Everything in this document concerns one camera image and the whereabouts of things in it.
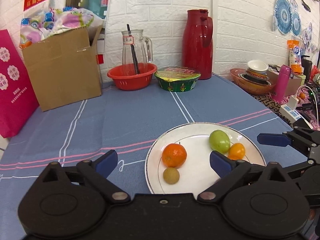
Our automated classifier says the glass pitcher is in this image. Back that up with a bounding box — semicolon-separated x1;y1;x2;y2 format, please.
121;29;153;65

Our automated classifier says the white plate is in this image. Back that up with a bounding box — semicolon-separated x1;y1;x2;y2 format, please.
145;122;266;197

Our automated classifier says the brown wooden bowl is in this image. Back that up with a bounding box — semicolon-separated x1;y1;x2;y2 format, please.
230;68;276;95

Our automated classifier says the orange with stem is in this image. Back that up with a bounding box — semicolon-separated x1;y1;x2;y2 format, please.
162;144;187;168

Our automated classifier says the pink water bottle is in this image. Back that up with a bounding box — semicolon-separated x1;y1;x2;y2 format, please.
272;64;291;103

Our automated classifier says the floral cloth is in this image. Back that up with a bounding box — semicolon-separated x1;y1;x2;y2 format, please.
19;7;104;50

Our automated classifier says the yellow orange citrus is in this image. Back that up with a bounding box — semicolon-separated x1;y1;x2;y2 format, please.
228;142;246;160

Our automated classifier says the blue paper fan decoration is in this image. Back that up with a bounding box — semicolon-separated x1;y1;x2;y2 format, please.
272;0;292;35

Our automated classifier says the green instant noodle bowl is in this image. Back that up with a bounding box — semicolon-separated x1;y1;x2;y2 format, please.
155;67;201;92

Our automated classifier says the red plastic basket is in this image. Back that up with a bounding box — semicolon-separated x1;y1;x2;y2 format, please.
107;63;157;91

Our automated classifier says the cardboard box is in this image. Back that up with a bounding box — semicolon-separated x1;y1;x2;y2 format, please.
22;26;102;112

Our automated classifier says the white power strip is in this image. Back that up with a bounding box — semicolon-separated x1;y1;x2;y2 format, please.
279;104;313;129

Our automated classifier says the blue striped tablecloth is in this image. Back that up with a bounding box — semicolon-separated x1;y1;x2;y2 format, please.
1;75;319;239

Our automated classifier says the red thermos jug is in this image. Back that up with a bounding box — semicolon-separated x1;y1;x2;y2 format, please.
181;9;213;80

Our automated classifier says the brown longan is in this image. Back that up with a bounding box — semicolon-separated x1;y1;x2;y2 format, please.
163;167;180;185

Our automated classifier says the black straw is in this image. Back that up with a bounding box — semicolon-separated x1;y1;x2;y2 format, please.
126;24;140;74

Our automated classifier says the green apple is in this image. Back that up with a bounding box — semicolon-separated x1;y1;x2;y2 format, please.
209;130;231;154

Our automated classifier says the pink tote bag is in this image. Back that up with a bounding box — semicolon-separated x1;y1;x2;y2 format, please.
0;30;39;138

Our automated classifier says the orange snack packet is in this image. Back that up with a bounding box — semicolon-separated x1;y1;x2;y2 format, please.
287;40;303;75

